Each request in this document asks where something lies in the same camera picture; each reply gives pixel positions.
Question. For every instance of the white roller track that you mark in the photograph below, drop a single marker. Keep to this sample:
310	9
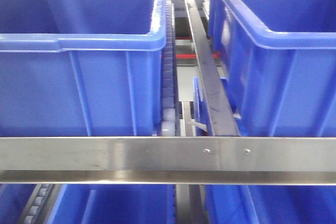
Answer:
168	83

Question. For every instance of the blue bin rack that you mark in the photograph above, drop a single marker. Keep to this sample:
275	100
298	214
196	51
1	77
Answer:
81	67
280	57

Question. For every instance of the lower blue bin right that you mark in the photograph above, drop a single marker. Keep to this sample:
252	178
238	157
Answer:
270	204

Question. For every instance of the blue bin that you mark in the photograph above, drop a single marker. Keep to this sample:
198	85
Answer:
270	204
90	203

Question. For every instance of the lower blue bin left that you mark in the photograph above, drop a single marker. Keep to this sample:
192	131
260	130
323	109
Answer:
90	203

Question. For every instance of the steel divider rail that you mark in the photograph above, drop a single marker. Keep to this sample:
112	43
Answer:
220	114

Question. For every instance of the steel front shelf rail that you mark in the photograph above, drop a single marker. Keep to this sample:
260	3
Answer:
169	160

